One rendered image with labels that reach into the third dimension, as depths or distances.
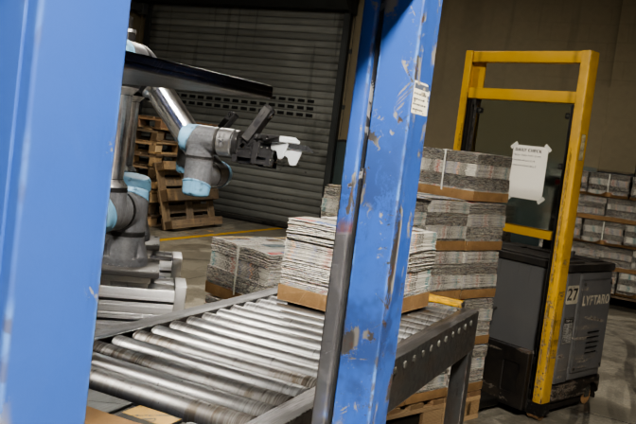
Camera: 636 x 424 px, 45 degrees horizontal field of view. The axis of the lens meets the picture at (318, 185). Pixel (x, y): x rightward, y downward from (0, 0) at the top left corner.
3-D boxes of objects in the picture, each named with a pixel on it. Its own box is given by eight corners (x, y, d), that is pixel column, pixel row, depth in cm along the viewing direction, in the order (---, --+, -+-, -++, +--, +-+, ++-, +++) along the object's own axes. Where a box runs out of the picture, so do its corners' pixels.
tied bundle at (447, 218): (362, 237, 363) (367, 187, 362) (403, 237, 383) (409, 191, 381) (423, 252, 335) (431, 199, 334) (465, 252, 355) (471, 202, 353)
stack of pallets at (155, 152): (149, 212, 1062) (160, 117, 1055) (208, 222, 1027) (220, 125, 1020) (86, 216, 938) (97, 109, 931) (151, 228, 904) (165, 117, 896)
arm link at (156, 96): (127, 63, 234) (214, 196, 228) (108, 59, 224) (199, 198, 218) (155, 40, 232) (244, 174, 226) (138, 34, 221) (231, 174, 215)
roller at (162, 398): (49, 375, 146) (52, 348, 145) (264, 444, 125) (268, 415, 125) (28, 380, 141) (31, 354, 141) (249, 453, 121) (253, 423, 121)
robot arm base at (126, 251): (93, 264, 222) (97, 230, 221) (97, 256, 237) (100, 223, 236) (147, 269, 225) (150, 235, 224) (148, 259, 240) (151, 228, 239)
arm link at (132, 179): (122, 212, 270) (127, 174, 269) (107, 207, 281) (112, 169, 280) (153, 214, 278) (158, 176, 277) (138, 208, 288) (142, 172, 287)
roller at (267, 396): (97, 361, 157) (99, 336, 157) (301, 422, 137) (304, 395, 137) (79, 365, 153) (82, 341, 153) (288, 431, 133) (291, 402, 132)
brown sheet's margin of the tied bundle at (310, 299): (307, 292, 225) (309, 278, 225) (396, 314, 210) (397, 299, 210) (275, 298, 212) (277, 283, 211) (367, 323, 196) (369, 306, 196)
